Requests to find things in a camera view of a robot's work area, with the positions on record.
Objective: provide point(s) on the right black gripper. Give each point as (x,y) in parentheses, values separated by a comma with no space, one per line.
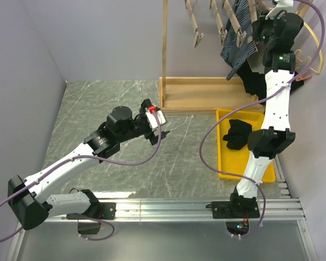
(261,22)

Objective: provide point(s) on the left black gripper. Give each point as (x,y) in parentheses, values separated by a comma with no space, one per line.
(151,135)

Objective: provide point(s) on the striped navy underwear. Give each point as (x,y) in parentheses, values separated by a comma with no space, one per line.
(233,55)

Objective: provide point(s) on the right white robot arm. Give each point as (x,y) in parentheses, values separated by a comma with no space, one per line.
(274,135)

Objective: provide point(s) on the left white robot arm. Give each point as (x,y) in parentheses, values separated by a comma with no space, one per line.
(32,199)

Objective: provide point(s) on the gold semicircle clip hanger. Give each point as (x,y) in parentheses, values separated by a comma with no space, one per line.
(303,59)

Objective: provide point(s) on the black hanging underwear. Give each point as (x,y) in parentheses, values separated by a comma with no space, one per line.
(254,82)

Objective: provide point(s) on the black underwear in tray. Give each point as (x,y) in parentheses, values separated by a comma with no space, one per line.
(238,133)

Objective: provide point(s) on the wooden drying rack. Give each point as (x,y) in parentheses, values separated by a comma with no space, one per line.
(197,95)

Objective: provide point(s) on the pink clothespin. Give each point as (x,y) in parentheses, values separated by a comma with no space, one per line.
(303,78)

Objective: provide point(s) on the yellow plastic tray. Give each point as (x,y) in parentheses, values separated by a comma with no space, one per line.
(235,161)

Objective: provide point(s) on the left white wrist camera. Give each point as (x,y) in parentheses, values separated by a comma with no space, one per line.
(155,117)

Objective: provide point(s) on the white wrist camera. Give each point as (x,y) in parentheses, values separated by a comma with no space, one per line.
(279,6)
(155,117)

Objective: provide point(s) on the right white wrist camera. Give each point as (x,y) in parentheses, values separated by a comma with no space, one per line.
(279,6)

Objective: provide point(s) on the aluminium mounting rail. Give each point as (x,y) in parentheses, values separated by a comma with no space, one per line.
(133,206)

